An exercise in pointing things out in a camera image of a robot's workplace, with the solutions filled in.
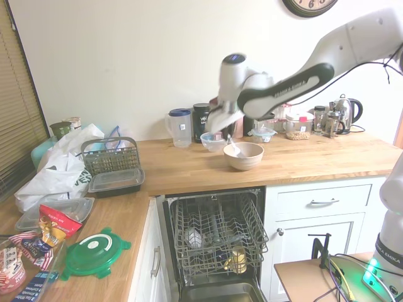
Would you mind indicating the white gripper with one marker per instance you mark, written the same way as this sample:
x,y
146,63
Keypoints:
x,y
225,116

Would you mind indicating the white spoon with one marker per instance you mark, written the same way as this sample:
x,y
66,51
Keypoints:
x,y
236,151

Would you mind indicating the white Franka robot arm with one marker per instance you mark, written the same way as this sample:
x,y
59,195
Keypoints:
x,y
343,44

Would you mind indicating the steel dishwasher door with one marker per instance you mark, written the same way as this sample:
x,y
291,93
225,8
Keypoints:
x,y
220,292

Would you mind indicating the clear plastic bowl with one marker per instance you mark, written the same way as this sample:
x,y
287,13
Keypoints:
x,y
212,144

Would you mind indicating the black supplement tub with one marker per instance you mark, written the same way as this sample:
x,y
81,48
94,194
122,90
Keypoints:
x,y
200,122

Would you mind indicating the beige bowl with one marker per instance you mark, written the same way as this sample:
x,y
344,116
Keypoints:
x,y
244,160

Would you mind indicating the glass container with blue lid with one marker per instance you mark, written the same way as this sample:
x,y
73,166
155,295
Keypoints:
x,y
264,135

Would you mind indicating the clear pitcher with blue lid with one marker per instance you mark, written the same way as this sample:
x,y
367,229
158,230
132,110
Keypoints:
x,y
181,129

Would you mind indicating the jar with red checkered lid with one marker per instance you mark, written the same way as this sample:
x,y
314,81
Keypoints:
x,y
285,110

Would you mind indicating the nut container with white lid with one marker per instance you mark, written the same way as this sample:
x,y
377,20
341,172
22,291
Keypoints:
x,y
299,127

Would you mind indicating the jar with black lid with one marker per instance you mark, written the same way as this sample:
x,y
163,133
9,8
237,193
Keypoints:
x,y
319,121

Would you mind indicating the glass french press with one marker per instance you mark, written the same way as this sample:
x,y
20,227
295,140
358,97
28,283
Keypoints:
x,y
333,122

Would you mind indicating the clear glass in rack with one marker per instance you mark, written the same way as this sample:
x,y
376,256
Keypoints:
x,y
193,237

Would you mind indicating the clear zip bag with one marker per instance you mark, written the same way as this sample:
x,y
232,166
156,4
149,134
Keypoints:
x,y
118,136

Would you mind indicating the silver cabinet knob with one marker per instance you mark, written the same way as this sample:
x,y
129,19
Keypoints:
x,y
280,231

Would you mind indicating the grey cutlery basket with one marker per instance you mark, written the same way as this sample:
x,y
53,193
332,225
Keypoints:
x,y
110,157

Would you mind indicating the stainless steel electric kettle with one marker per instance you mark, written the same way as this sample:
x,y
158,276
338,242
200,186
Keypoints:
x,y
348,113

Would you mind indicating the black meal container clear lid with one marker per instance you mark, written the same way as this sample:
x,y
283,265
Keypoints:
x,y
75,209
116,184

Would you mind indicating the yellow mug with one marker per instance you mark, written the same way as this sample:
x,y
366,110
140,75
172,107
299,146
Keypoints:
x,y
236,259

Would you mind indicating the white base cabinet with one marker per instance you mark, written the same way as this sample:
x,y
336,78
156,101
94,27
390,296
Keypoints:
x,y
141,251
321,220

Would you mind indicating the black C-clamp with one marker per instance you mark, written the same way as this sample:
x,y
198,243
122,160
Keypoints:
x,y
321,248

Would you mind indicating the white and brown cup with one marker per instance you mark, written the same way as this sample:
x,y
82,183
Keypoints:
x,y
74,123

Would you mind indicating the dark green cup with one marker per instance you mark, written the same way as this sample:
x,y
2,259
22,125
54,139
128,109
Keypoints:
x,y
61,130

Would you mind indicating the wooden robot mounting table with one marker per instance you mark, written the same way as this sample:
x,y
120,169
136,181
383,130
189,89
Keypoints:
x,y
302,283

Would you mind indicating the white plastic shopping bag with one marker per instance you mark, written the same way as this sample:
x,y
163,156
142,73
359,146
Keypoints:
x,y
56,176

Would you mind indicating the green round container lid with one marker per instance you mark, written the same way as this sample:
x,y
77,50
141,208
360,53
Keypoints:
x,y
94,251

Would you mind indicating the teal plastic container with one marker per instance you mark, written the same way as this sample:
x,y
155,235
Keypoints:
x,y
41,154

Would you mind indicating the red and yellow snack bag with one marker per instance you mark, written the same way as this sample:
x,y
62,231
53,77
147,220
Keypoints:
x,y
55,226

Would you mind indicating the brown window blind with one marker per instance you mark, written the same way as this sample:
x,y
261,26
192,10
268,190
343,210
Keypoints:
x,y
15,126

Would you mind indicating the glass baking dish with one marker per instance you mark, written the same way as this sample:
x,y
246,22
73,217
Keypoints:
x,y
53,270

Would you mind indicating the red striped popcorn packet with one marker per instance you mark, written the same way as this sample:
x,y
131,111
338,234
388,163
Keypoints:
x,y
31,248

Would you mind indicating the blue snack packet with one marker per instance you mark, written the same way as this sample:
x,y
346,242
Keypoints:
x,y
44,284

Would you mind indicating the pink snack pouch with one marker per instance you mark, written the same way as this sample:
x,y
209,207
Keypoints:
x,y
11,270

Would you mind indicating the black round wall clock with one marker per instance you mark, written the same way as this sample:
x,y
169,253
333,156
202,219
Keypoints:
x,y
310,6

